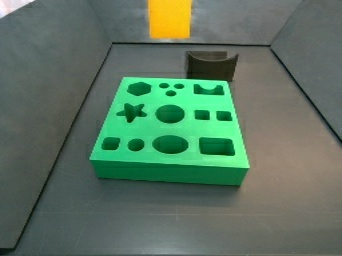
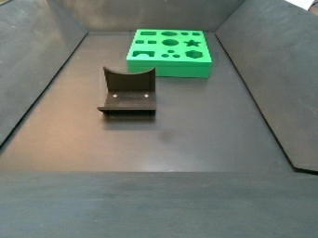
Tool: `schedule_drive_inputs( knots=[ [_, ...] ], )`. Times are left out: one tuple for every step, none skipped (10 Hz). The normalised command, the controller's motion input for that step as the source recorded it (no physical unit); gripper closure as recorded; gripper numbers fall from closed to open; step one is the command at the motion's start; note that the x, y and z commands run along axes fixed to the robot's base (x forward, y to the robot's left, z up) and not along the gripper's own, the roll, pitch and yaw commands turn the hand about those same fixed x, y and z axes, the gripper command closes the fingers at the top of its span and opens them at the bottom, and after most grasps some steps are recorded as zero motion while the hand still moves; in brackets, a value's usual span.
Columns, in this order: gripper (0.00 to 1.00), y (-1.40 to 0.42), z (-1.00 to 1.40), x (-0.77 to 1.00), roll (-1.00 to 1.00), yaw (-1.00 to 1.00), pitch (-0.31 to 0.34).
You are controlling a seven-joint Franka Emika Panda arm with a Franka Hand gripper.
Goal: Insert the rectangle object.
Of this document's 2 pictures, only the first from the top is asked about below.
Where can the green shape sorter block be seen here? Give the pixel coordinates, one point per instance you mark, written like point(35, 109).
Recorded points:
point(171, 130)

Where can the yellow rectangle object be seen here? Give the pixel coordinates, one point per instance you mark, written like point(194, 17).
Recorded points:
point(170, 18)

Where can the black curved foam block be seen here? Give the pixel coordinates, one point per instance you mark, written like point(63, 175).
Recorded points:
point(211, 65)

